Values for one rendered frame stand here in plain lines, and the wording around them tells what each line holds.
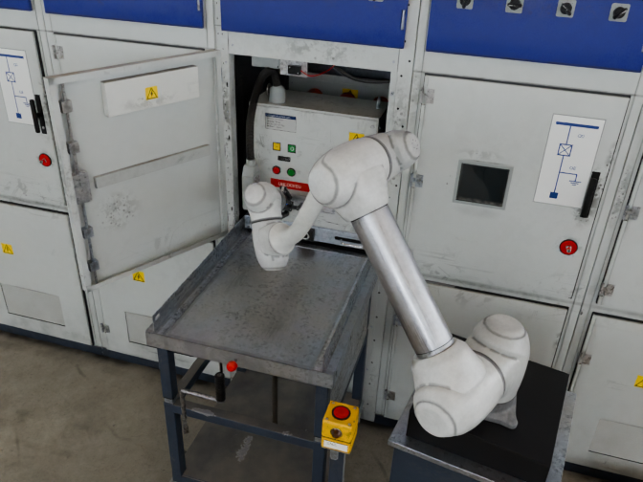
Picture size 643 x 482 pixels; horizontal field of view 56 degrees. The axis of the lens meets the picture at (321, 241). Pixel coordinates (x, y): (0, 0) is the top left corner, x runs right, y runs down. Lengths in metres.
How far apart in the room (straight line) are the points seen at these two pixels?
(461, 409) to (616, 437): 1.36
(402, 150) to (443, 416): 0.64
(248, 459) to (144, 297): 0.90
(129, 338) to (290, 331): 1.30
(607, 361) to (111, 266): 1.84
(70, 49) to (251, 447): 1.67
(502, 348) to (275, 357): 0.68
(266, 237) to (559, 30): 1.07
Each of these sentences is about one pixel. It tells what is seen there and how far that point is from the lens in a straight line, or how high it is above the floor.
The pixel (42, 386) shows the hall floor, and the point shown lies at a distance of 3.24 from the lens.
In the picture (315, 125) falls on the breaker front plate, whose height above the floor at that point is 1.34.
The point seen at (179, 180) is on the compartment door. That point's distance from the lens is 2.33.
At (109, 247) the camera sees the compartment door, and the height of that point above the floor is 0.96.
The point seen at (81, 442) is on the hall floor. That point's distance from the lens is 2.92.
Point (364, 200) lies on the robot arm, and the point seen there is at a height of 1.45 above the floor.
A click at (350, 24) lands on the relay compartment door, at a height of 1.71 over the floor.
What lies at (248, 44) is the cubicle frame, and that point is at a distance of 2.22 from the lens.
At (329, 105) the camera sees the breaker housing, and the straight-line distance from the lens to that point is 2.31.
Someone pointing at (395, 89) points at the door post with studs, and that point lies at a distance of 2.11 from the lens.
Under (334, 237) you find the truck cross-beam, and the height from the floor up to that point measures 0.90.
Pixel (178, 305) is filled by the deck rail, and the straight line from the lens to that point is 2.11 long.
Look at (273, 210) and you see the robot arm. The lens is 1.97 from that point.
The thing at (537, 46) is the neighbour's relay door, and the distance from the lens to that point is 2.02.
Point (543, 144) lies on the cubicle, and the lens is 2.10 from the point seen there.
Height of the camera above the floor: 2.07
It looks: 30 degrees down
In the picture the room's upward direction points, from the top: 2 degrees clockwise
